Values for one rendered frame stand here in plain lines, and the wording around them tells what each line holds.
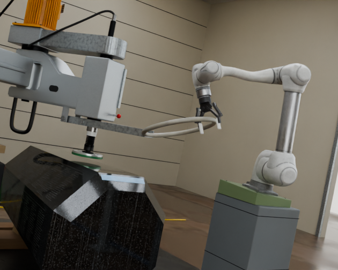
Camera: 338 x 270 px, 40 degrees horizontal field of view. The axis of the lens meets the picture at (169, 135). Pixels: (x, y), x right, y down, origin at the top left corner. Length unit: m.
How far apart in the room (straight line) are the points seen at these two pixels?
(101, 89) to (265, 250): 1.49
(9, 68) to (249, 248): 2.01
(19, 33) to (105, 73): 0.84
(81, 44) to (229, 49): 6.45
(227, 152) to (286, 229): 5.96
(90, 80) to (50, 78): 0.36
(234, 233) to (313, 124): 4.99
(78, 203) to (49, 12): 1.63
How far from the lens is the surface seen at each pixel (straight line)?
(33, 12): 3.70
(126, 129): 3.09
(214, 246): 3.15
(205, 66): 2.70
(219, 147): 9.18
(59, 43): 3.47
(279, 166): 2.86
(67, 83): 3.36
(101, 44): 3.25
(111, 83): 3.25
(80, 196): 2.68
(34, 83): 3.65
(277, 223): 3.05
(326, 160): 7.59
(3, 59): 3.39
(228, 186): 3.07
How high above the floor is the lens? 1.14
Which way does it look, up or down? level
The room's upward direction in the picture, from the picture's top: 11 degrees clockwise
